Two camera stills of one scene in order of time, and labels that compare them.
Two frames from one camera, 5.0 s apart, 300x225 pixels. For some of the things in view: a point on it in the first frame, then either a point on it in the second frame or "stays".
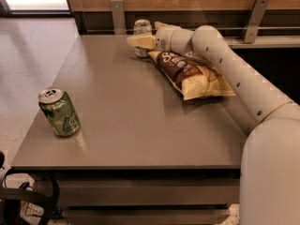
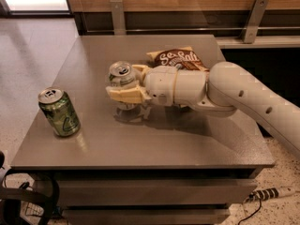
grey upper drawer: x=149 y=192 stays
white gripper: x=162 y=38 -> x=159 y=84
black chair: x=12 y=199 stays
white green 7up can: x=142 y=26 -> x=123 y=74
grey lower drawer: x=145 y=217 stays
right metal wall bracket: x=261 y=7 stays
